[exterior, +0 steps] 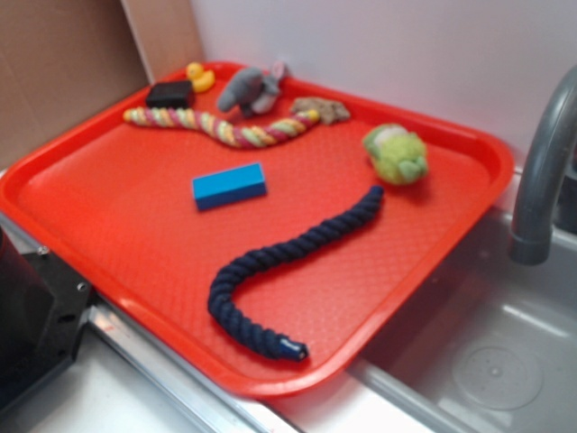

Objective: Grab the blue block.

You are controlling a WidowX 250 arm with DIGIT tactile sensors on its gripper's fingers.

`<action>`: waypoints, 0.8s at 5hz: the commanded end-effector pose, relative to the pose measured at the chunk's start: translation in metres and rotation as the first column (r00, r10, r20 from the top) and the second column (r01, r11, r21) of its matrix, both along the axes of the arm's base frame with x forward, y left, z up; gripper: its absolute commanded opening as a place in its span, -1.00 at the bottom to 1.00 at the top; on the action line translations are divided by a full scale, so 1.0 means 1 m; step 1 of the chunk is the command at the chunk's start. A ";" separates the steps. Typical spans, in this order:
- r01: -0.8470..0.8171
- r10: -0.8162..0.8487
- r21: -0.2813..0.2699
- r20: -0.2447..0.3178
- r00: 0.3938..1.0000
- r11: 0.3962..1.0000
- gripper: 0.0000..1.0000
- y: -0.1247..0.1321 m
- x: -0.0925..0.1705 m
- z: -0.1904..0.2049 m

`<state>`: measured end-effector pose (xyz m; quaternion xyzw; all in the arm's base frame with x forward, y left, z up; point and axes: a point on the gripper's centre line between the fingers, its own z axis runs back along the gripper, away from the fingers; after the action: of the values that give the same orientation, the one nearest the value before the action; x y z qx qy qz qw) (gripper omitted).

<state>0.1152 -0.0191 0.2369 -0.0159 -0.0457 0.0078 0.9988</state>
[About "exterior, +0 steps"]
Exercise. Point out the brown cardboard panel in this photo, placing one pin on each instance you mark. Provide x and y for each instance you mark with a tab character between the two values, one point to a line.
64	61

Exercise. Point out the blue rectangular block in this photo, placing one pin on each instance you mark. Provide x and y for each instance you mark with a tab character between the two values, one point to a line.
229	186

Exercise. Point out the yellow rubber duck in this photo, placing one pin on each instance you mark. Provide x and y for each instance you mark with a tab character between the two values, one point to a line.
201	79

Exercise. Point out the green plush toy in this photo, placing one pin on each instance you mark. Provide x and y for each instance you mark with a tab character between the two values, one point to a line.
398	156

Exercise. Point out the black rectangular block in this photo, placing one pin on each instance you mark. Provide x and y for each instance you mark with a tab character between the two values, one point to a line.
174	94

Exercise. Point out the grey sink faucet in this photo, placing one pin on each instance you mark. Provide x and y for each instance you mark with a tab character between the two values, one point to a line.
546	195

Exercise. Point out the grey plush elephant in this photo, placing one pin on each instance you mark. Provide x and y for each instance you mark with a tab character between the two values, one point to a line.
252	90

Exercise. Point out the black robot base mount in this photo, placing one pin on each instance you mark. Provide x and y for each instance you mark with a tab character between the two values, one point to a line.
44	304

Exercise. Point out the brown plush piece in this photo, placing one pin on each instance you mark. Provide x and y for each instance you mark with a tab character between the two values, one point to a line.
330	111

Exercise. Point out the red plastic tray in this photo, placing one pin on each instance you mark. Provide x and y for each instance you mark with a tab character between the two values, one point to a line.
115	202

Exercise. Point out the grey toy sink basin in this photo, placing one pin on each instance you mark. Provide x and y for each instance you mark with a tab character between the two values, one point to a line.
484	344

